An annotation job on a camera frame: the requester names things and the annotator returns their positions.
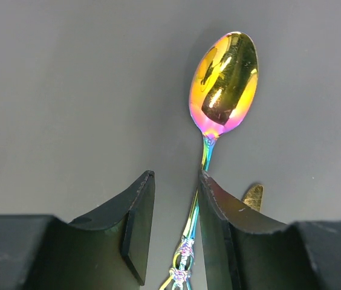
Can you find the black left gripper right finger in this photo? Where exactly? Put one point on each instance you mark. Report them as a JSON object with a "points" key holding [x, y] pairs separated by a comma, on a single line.
{"points": [[244, 249]]}

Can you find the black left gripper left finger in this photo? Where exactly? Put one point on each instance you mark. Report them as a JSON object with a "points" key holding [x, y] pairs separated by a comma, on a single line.
{"points": [[105, 248]]}

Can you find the gold butter knife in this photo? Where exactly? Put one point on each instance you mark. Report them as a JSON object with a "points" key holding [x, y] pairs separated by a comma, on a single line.
{"points": [[253, 197]]}

